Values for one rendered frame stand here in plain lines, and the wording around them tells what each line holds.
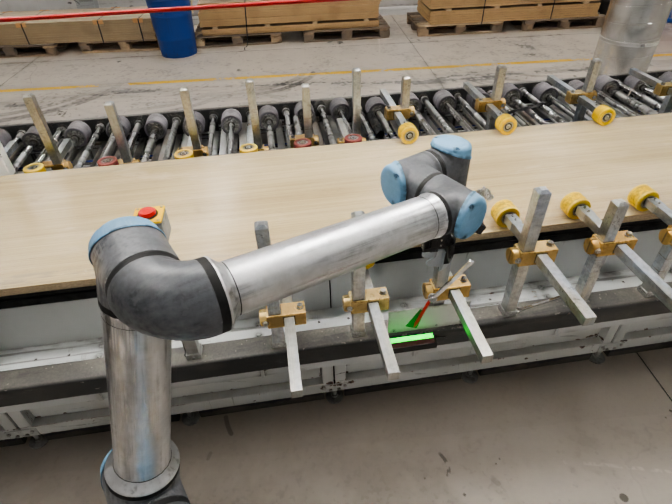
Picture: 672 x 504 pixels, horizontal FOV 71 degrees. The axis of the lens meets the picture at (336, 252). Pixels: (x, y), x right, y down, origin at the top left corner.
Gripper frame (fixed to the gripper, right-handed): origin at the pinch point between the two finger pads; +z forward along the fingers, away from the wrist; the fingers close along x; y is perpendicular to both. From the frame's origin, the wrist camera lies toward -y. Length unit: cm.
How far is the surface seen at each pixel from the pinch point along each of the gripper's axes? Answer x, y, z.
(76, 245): -44, 110, 11
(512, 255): -6.5, -24.1, 5.1
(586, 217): -21, -56, 6
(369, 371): -31, 12, 84
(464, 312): 4.1, -7.0, 15.0
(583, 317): 19.2, -31.1, 5.6
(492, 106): -111, -63, 5
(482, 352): 18.4, -6.5, 15.0
